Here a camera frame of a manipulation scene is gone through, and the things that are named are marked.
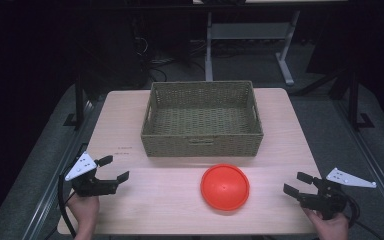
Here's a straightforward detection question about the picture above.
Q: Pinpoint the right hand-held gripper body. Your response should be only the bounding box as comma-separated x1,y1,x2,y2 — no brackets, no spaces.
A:
299,167,378,221

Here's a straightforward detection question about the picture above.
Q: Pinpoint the person's left hand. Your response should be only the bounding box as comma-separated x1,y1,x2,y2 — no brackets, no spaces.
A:
67,192,101,235

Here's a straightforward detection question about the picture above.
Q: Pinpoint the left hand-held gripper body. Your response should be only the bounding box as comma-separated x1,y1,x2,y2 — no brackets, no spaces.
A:
64,151,119,198

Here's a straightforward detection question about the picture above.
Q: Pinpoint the black cable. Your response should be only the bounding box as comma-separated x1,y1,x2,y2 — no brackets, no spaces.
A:
337,189,384,240
57,173,78,240

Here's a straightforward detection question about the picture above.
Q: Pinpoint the black metal post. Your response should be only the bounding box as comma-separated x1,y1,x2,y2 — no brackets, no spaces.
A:
62,74,87,128
347,68,376,130

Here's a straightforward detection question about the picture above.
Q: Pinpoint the grey metal stand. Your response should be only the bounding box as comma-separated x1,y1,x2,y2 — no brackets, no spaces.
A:
204,9,302,87

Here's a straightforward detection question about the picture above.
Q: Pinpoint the green woven basket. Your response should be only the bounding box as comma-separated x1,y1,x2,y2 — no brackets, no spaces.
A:
140,80,265,158

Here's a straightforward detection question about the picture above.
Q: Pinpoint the person's right hand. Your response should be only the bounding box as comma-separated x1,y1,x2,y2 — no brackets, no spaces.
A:
302,207,350,240

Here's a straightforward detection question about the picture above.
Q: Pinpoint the orange plastic lid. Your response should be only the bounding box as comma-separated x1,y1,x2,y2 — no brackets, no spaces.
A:
200,163,251,212

